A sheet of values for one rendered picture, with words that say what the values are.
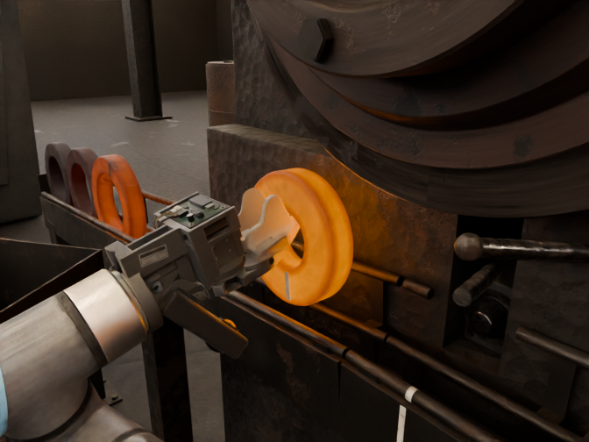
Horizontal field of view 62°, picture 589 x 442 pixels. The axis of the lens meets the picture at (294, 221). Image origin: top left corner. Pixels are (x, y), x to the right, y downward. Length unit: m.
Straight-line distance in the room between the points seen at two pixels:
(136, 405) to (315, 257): 1.15
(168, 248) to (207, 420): 1.09
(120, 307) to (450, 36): 0.32
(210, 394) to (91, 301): 1.17
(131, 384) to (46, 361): 1.25
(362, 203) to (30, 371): 0.35
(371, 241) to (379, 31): 0.32
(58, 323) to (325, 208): 0.26
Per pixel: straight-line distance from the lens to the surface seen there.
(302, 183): 0.52
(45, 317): 0.44
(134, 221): 0.93
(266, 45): 0.49
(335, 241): 0.50
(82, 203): 1.24
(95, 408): 0.50
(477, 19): 0.25
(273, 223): 0.51
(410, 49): 0.27
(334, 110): 0.40
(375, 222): 0.54
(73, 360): 0.44
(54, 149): 1.32
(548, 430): 0.48
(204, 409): 1.54
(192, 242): 0.45
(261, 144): 0.67
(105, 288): 0.45
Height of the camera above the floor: 0.99
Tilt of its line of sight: 20 degrees down
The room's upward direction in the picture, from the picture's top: straight up
